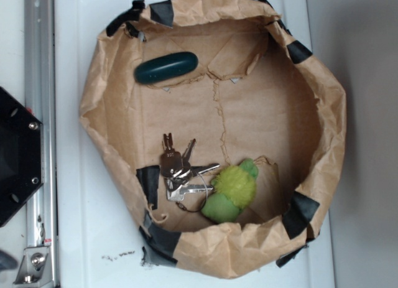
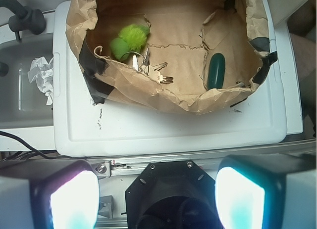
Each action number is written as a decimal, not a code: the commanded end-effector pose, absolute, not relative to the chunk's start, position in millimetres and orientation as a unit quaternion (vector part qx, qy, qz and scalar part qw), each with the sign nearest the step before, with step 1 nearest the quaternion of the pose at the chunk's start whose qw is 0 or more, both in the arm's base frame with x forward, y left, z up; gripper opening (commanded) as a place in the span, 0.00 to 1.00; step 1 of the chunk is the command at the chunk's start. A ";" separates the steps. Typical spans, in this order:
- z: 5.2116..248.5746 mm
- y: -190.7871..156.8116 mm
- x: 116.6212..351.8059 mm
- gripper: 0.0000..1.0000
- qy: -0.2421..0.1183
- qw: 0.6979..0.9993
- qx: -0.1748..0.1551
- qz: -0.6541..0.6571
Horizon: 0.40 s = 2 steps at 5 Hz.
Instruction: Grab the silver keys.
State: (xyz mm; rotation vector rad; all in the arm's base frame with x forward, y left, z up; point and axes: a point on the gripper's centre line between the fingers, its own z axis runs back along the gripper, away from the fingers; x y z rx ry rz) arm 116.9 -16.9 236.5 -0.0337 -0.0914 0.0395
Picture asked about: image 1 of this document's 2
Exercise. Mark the silver key bunch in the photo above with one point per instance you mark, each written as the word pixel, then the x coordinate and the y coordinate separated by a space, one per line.
pixel 177 171

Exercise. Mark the green plush toy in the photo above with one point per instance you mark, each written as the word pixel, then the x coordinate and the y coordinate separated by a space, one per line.
pixel 234 190

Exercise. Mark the brown paper bag bin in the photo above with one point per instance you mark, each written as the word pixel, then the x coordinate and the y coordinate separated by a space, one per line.
pixel 257 92

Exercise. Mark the dark green oval case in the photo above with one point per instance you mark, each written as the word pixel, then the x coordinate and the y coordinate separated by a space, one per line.
pixel 165 67

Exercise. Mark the aluminium extrusion rail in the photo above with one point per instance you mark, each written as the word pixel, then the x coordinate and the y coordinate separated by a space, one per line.
pixel 39 47

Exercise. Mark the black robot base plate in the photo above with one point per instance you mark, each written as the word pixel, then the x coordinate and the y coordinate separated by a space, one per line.
pixel 21 156

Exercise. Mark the silver corner bracket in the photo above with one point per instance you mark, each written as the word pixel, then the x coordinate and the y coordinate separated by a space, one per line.
pixel 33 271

